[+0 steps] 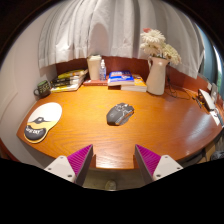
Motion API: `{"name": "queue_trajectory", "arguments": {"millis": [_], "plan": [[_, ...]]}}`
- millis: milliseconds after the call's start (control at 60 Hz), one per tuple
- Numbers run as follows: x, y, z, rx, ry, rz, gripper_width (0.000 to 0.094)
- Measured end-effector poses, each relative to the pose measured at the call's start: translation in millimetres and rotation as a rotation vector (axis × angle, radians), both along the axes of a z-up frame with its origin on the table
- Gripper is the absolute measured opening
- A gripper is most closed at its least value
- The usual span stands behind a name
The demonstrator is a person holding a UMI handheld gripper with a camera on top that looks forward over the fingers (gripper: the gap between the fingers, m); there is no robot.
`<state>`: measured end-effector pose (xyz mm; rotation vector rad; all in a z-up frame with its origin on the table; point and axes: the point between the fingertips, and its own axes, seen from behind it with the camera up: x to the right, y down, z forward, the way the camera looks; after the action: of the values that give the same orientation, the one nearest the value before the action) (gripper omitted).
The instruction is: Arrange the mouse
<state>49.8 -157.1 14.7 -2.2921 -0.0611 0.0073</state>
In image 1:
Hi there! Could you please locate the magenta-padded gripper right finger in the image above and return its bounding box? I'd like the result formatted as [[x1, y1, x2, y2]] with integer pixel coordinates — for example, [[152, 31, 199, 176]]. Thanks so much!
[[134, 144, 184, 185]]

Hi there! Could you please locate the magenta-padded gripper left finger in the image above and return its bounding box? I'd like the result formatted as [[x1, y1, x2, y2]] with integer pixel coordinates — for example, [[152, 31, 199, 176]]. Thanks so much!
[[44, 143, 95, 187]]

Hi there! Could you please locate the black grey computer mouse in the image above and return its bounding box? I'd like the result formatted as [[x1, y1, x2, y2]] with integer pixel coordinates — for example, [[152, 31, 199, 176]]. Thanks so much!
[[106, 102, 135, 127]]

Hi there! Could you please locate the white yellow black mouse pad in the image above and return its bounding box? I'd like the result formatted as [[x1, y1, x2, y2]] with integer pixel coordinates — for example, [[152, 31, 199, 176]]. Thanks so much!
[[23, 102, 63, 144]]

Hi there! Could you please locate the white flat device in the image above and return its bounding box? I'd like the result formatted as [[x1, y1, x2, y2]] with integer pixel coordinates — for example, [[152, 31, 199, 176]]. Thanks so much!
[[197, 88, 217, 112]]

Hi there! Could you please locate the dark green mug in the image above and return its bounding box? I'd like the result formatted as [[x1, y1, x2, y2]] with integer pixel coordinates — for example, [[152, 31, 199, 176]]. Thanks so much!
[[33, 79, 52, 99]]

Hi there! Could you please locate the dark book with yellow spine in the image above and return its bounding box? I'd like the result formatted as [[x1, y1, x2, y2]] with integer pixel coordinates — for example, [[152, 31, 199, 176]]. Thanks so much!
[[50, 74, 88, 88]]

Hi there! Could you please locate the cream ceramic jug vase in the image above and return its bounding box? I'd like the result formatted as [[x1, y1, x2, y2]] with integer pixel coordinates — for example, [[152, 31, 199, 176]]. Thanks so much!
[[145, 55, 170, 96]]

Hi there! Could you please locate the red-brown book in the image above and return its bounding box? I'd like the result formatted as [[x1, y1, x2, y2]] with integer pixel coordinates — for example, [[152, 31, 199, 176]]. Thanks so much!
[[82, 79, 109, 87]]

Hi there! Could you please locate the clear spray bottle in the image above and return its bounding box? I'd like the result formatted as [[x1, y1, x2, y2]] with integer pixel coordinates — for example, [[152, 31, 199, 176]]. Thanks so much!
[[98, 59, 107, 81]]

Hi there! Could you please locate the cream lidded tumbler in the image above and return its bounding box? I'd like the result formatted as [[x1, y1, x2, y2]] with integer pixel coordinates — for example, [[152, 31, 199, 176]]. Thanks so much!
[[86, 54, 103, 81]]

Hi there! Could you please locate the white flower bouquet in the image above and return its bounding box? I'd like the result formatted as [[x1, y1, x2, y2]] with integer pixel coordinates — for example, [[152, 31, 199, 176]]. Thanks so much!
[[139, 27, 182, 66]]

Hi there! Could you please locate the white pleated curtain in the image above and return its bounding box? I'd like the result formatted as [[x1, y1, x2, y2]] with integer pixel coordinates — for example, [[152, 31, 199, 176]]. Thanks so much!
[[37, 0, 205, 79]]

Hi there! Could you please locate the black cable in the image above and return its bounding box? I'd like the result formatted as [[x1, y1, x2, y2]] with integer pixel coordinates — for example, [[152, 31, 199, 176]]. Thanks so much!
[[165, 66, 201, 101]]

